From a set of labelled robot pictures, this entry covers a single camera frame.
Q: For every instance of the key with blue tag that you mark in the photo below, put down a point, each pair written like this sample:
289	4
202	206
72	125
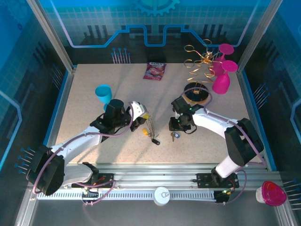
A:
176	135

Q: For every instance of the plain silver key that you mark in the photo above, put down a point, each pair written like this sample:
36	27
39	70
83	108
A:
156	136

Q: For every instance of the black key fob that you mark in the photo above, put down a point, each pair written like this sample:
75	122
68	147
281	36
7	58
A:
156	142

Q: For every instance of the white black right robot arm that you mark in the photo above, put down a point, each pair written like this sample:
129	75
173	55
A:
211	120

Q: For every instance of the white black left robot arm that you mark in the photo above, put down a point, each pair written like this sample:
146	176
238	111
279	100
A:
77	141

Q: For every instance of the blue plastic goblet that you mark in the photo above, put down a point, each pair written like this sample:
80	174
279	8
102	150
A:
103	93

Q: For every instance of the red purple candy bag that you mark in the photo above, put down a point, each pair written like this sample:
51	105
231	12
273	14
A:
154	71

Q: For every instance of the pink plastic goblet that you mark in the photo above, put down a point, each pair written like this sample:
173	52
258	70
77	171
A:
221	84
226	49

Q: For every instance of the silver tin can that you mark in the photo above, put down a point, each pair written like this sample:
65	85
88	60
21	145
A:
161	196

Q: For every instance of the white cup with pink lid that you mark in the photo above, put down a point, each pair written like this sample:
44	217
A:
272	194

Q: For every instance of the aluminium side rail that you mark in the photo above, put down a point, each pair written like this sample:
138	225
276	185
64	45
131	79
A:
249	106
64	94

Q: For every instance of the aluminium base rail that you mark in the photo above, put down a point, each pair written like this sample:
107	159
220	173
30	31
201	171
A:
152	171

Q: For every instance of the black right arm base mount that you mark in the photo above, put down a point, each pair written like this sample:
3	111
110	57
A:
204	180

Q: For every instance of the aluminium frame post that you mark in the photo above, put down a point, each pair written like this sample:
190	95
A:
258	35
49	35

